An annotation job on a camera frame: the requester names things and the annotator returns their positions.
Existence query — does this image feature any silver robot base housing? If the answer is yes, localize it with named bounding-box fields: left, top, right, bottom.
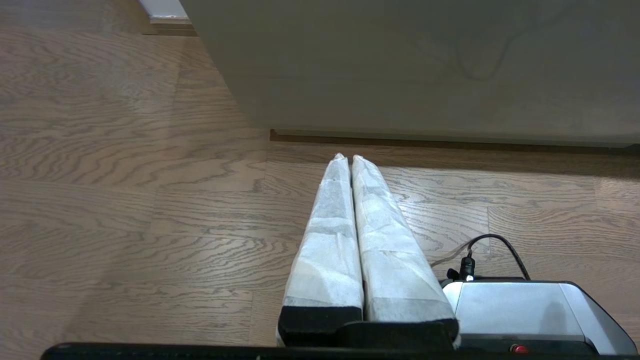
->
left=440, top=277, right=639, bottom=357

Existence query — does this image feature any black floor power cable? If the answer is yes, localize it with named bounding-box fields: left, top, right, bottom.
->
left=431, top=233, right=532, bottom=282

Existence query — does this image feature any glossy white wide drawer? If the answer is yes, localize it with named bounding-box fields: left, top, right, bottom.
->
left=179, top=0, right=640, bottom=149

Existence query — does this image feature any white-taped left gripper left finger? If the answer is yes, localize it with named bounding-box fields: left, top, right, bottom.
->
left=276, top=153, right=365, bottom=347

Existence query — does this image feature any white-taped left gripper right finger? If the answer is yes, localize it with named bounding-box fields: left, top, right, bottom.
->
left=351, top=155, right=461, bottom=348

